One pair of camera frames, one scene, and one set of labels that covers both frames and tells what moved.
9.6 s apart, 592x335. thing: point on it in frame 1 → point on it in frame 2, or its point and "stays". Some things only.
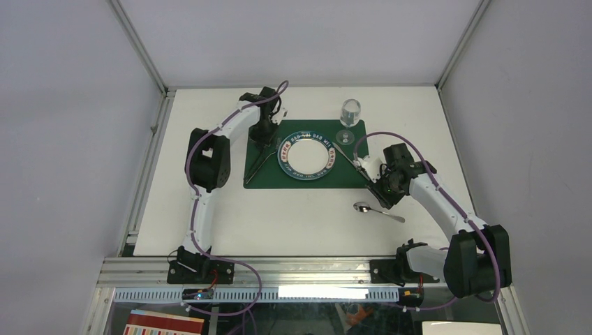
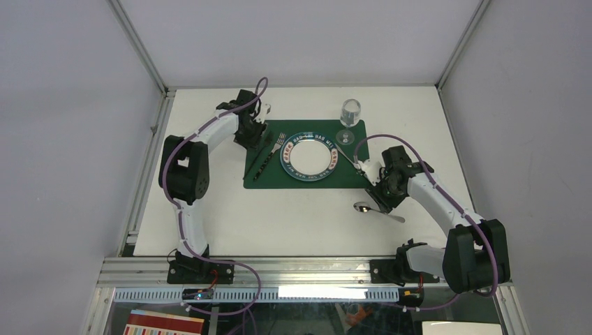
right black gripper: x=391 y=199 stays
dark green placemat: x=262 y=168 stays
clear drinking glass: x=350 y=116 stays
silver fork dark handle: x=259 y=156 → x=264 y=163
